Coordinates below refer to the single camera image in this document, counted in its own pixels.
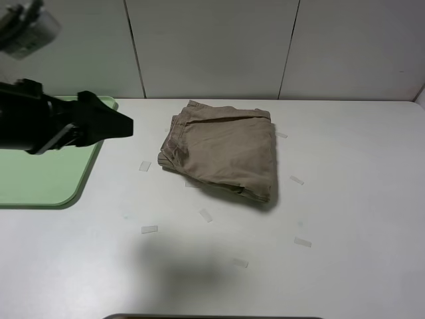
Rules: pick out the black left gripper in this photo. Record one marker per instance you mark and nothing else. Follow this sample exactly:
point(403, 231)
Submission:
point(93, 121)

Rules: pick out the khaki shorts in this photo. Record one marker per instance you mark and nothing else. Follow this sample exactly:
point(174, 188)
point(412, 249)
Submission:
point(225, 150)

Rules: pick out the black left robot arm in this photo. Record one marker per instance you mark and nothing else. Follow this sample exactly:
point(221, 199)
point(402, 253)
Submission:
point(34, 122)

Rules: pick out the green plastic tray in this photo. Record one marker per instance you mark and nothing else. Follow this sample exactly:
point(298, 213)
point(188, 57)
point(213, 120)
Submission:
point(50, 180)

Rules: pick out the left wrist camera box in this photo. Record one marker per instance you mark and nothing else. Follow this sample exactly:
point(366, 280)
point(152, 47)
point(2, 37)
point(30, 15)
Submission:
point(27, 28)

